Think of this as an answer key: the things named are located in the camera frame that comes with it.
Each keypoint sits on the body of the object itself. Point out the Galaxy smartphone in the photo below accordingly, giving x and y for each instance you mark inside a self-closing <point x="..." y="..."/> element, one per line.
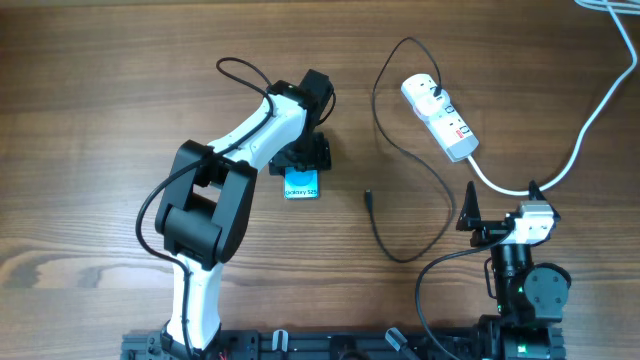
<point x="301" y="184"/>

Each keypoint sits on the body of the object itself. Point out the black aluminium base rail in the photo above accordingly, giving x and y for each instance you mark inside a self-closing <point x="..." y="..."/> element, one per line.
<point x="464" y="343"/>

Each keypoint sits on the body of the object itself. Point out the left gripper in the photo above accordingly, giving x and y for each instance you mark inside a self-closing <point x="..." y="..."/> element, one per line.
<point x="320" y="159"/>

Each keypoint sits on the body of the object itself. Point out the white power strip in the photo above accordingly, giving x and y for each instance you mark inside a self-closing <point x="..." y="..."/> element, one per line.
<point x="440" y="117"/>

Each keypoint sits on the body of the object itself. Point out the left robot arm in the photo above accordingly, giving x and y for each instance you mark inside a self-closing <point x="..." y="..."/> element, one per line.
<point x="204" y="211"/>

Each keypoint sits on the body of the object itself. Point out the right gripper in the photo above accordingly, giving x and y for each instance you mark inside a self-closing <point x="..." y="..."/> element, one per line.
<point x="489" y="231"/>

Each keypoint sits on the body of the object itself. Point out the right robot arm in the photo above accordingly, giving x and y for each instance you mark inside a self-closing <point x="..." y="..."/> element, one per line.
<point x="530" y="297"/>

